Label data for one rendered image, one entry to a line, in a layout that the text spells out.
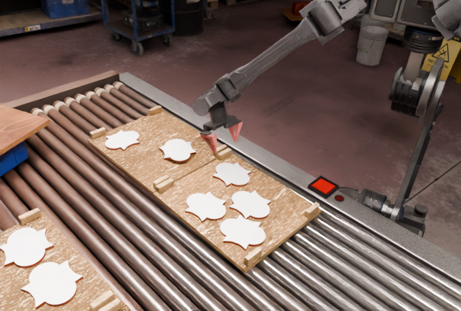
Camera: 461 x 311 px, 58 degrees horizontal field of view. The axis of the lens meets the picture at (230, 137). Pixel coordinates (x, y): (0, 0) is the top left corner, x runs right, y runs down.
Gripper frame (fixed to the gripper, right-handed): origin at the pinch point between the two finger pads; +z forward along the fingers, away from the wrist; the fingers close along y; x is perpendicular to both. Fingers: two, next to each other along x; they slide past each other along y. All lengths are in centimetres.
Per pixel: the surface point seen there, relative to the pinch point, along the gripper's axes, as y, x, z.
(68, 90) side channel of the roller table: -18, 82, -21
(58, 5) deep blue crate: 117, 425, -65
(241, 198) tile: -8.9, -14.4, 12.5
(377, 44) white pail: 334, 140, 44
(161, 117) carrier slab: 1.7, 41.4, -5.2
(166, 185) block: -23.9, 3.3, 4.5
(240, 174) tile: -0.4, -5.5, 9.7
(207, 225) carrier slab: -24.1, -15.3, 13.3
